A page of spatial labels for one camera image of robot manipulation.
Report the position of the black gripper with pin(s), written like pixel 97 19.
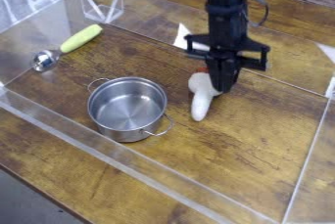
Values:
pixel 227 36

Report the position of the white red-capped toy mushroom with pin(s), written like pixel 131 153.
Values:
pixel 200 86

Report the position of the silver metal pot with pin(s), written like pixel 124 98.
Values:
pixel 128 108

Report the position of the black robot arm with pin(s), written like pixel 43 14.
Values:
pixel 215 54

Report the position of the clear acrylic enclosure wall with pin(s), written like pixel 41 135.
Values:
pixel 254 165

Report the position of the green-handled metal spoon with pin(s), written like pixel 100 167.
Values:
pixel 45 60

